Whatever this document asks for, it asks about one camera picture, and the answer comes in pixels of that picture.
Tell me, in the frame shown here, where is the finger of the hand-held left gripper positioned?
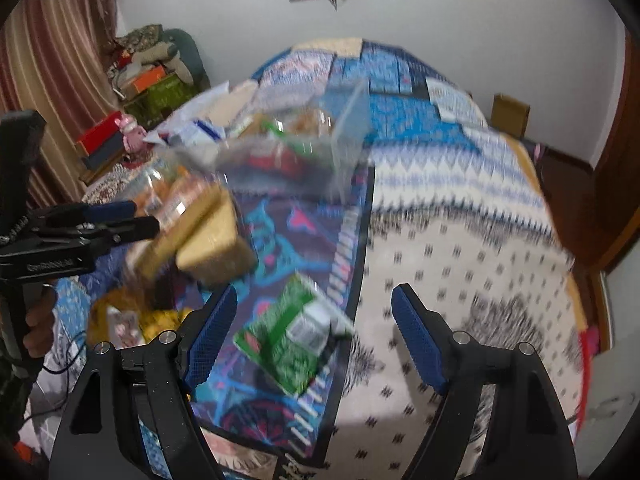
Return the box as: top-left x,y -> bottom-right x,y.
97,216 -> 162,247
82,200 -> 139,222

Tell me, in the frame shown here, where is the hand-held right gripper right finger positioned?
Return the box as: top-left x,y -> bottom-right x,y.
391,284 -> 581,480

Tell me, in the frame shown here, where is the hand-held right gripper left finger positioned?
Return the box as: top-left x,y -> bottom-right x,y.
50,285 -> 238,480

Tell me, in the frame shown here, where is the bread loaf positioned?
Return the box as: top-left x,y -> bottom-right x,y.
127,182 -> 257,291

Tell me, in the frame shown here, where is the green snack packet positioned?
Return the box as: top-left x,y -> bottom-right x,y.
234,272 -> 357,397

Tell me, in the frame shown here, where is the clear plastic container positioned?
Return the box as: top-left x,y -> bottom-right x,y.
212,79 -> 372,203

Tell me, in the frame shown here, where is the person's left hand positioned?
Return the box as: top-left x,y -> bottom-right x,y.
22,285 -> 57,361

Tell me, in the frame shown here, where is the yellow snack packet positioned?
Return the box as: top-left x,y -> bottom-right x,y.
89,302 -> 193,352

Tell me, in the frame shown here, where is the red box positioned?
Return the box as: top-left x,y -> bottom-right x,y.
76,111 -> 124,157

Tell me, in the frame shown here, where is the pink plush toy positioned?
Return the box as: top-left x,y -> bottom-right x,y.
116,114 -> 149,154

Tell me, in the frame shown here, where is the dark colourful printed mat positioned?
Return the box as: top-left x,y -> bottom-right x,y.
135,160 -> 377,466

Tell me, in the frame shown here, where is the white patterned blanket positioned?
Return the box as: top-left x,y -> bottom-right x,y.
320,132 -> 588,480

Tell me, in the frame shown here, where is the white plastic bag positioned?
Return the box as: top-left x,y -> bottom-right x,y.
147,82 -> 251,147

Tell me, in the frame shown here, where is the green box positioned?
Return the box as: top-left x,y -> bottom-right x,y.
124,74 -> 195,117

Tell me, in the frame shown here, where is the orange box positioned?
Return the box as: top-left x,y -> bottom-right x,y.
125,65 -> 168,101

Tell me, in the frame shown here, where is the striped curtain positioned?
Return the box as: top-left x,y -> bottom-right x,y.
0,0 -> 121,211

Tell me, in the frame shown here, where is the pile of clothes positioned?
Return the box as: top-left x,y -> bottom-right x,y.
111,24 -> 208,88

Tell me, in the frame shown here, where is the brown cardboard box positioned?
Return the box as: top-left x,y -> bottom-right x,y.
491,93 -> 531,137

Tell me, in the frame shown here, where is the blue patchwork blanket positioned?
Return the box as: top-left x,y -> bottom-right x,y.
250,37 -> 488,161

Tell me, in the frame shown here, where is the wooden door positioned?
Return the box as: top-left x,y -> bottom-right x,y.
535,25 -> 640,276

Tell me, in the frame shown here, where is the black cable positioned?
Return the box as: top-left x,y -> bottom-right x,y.
22,330 -> 93,423

